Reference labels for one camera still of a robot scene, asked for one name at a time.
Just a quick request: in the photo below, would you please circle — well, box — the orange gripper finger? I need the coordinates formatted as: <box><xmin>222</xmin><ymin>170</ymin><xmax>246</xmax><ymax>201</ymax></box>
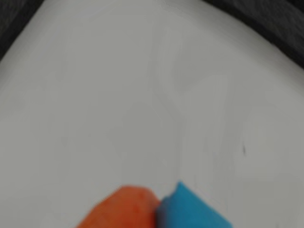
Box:
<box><xmin>75</xmin><ymin>185</ymin><xmax>162</xmax><ymax>228</ymax></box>

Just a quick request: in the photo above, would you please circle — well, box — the blue paper rubbish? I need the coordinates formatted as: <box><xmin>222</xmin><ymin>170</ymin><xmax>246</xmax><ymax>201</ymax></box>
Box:
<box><xmin>155</xmin><ymin>181</ymin><xmax>234</xmax><ymax>228</ymax></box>

